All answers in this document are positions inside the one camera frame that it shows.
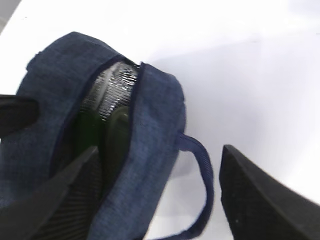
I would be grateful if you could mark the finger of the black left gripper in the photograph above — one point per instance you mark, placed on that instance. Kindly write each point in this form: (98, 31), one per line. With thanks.
(16, 113)

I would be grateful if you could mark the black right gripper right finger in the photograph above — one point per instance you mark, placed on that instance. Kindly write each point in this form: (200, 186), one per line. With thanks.
(258, 207)

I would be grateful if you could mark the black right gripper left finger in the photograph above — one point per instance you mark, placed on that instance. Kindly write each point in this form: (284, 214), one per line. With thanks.
(62, 208)

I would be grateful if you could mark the navy blue fabric lunch bag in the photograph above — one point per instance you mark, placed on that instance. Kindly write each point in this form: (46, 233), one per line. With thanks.
(79, 81)

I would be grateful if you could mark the glass container with green lid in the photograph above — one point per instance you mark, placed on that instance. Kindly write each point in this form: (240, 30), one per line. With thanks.
(116, 142)

